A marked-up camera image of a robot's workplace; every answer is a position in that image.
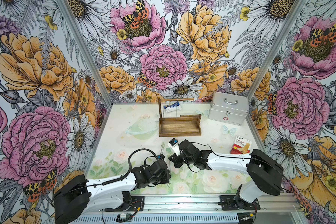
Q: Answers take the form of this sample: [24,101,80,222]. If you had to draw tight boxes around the wooden jewelry display stand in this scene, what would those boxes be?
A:
[158,98,202,137]

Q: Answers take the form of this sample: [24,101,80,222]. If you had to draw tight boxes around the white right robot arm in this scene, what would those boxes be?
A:
[168,138,283,211]

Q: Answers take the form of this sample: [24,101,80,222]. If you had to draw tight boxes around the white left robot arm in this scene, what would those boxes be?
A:
[53,158,170,224]

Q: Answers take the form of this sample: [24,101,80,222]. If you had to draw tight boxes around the red white bandage box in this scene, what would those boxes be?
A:
[230,135,252,155]

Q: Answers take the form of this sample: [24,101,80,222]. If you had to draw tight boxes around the white blue toothpaste tube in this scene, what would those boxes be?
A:
[163,101,182,113]

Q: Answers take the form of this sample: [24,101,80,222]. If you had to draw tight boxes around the silver aluminium first aid case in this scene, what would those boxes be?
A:
[208,92,249,126]

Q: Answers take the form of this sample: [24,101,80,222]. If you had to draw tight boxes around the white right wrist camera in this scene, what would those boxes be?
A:
[168,138,181,156]

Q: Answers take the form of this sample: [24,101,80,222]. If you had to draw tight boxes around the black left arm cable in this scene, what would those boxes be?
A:
[100,148,160,186]

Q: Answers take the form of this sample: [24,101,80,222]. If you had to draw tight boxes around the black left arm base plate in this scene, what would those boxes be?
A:
[104,191,145,212]

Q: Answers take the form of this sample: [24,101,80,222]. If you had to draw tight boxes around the silver charm necklace with beads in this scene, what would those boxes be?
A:
[167,100,178,118]

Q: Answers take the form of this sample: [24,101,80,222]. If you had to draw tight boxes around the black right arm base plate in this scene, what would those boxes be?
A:
[217,184,260,211]

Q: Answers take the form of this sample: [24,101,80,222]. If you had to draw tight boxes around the aluminium front rail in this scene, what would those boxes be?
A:
[138,193,300,214]

